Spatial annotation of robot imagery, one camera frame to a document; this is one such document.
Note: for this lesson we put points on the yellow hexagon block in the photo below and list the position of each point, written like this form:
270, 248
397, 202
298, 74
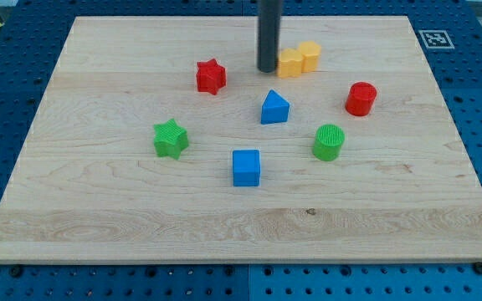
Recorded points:
310, 51

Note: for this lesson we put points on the yellow heart block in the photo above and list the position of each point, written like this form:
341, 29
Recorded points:
289, 63

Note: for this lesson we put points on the green cylinder block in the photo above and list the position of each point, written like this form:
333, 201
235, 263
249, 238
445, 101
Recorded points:
329, 139

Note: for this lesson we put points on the green star block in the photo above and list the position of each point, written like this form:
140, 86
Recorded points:
170, 139

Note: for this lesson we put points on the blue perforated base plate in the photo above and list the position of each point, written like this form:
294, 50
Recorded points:
30, 43

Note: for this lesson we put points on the red star block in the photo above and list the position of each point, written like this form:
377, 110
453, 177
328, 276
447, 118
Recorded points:
210, 76

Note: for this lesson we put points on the blue triangle block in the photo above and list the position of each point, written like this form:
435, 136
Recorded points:
275, 109

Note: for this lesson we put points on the white fiducial marker tag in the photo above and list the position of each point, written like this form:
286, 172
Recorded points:
436, 39

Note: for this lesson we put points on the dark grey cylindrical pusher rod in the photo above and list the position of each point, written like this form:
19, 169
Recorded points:
269, 19

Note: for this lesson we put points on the light wooden board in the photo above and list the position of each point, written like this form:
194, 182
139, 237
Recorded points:
89, 188

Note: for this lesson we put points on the blue cube block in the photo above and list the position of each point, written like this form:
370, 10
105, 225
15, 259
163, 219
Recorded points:
246, 168

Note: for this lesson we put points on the red cylinder block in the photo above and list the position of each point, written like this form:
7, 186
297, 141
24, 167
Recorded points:
360, 98

